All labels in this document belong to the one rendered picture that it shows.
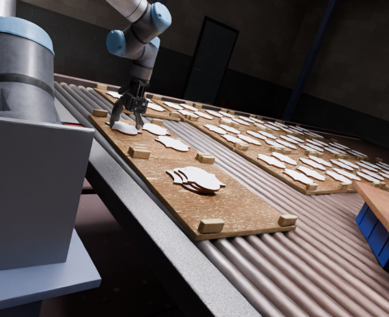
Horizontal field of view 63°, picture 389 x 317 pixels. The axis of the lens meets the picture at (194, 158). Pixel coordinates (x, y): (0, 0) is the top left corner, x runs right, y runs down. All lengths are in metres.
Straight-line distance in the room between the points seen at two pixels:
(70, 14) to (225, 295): 5.85
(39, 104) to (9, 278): 0.28
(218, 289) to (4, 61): 0.52
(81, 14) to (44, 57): 5.63
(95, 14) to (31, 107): 5.81
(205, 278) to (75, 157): 0.31
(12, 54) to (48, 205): 0.25
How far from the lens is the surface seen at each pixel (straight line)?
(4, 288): 0.59
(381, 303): 0.85
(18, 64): 0.59
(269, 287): 0.67
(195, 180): 0.88
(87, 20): 6.28
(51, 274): 0.62
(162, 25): 1.01
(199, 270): 0.63
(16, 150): 0.51
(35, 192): 0.54
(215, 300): 0.58
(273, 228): 0.86
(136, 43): 1.06
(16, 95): 0.56
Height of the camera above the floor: 1.28
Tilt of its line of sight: 17 degrees down
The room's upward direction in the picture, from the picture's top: 18 degrees clockwise
